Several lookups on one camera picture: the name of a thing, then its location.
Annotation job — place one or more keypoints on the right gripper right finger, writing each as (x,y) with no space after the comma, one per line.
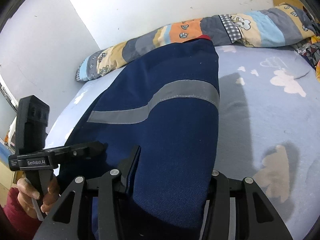
(255,216)

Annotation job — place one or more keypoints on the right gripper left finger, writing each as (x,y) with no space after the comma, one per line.
(93,208)

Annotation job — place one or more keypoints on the navy blue work jacket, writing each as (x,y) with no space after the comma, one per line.
(166,102)

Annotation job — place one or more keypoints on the red sleeved left forearm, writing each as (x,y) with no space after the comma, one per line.
(23,224)

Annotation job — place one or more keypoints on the person's left hand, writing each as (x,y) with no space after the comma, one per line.
(27,193)

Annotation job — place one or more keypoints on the light blue cloud bedsheet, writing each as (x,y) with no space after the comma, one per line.
(268,129)

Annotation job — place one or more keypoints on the colourful patterned crumpled cloth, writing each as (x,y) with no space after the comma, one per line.
(309,49)

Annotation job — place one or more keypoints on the striped patchwork rolled quilt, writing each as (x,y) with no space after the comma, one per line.
(279,26)

